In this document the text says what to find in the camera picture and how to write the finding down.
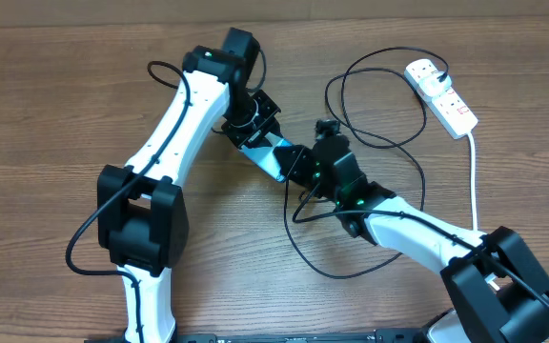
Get blue Samsung Galaxy smartphone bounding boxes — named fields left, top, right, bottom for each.
left=240, top=132, right=293, bottom=183

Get black USB charging cable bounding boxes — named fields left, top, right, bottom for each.
left=282, top=46, right=450, bottom=281

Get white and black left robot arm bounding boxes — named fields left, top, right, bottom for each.
left=65, top=28, right=290, bottom=342

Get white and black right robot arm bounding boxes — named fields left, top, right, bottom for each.
left=274, top=135, right=549, bottom=342

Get white power strip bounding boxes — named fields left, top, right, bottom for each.
left=404, top=59, right=478, bottom=139

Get white charger plug adapter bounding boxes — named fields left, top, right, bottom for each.
left=418, top=71, right=452, bottom=99

